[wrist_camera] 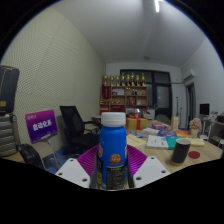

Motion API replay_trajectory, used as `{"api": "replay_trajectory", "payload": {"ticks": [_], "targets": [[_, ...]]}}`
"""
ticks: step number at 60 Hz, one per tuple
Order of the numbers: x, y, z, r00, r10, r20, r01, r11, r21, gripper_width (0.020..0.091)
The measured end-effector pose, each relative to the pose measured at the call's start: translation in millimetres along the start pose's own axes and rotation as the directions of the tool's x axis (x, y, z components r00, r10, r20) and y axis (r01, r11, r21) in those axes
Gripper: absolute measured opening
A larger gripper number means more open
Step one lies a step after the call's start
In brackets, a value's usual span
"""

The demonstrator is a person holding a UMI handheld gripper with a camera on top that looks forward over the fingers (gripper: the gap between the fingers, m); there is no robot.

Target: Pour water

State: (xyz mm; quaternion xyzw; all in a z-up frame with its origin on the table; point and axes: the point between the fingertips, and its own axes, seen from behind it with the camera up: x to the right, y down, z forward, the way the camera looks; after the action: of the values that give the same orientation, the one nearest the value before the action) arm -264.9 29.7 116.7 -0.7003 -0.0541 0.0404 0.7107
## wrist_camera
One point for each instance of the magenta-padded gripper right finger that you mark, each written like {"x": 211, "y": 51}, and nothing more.
{"x": 150, "y": 171}

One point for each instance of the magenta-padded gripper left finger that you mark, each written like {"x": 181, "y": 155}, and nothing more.
{"x": 75, "y": 171}

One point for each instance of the blue drink bottle white cap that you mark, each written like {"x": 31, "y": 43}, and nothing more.
{"x": 112, "y": 150}

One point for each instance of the white printed booklet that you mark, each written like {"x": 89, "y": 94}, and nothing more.
{"x": 157, "y": 141}

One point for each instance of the small pale yellow book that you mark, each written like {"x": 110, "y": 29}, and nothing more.
{"x": 136, "y": 140}

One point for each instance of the teal notebook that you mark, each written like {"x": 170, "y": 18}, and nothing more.
{"x": 171, "y": 143}

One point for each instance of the dark cup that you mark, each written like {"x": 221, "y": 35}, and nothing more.
{"x": 181, "y": 151}

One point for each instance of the black office chair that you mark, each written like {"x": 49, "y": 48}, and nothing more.
{"x": 73, "y": 126}

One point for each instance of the flat round red coaster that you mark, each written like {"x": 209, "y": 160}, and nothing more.
{"x": 194, "y": 155}

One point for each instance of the black mesh chair back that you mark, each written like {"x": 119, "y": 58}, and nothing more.
{"x": 30, "y": 155}

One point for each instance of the yellow gift box red ribbon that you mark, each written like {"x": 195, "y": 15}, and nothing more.
{"x": 132, "y": 124}

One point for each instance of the orange red book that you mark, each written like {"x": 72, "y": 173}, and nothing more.
{"x": 183, "y": 133}

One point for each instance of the upright orange box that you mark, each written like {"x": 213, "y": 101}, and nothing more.
{"x": 175, "y": 123}

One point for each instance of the large pale yellow book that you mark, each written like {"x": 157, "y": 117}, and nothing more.
{"x": 197, "y": 142}

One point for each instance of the purple sign board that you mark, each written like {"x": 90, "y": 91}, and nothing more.
{"x": 41, "y": 126}

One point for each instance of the pink flowers in white pot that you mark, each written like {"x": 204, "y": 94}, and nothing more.
{"x": 195, "y": 124}

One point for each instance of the grey ribbed suitcase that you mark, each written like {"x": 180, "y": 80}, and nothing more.
{"x": 7, "y": 135}

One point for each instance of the wooden shelf unit with trophies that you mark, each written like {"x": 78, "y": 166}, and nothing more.
{"x": 125, "y": 98}

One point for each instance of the black-framed glass door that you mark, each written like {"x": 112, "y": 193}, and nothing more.
{"x": 161, "y": 95}

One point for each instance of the cluttered side desk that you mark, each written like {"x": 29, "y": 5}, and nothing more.
{"x": 215, "y": 126}

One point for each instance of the computer monitor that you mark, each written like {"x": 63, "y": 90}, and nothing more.
{"x": 204, "y": 109}

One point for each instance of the dark bag with tan trim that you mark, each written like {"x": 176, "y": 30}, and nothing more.
{"x": 8, "y": 88}

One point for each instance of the ceiling tube light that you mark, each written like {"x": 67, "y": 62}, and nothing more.
{"x": 157, "y": 6}

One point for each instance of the white wall air conditioner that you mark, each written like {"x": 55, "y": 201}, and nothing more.
{"x": 189, "y": 75}

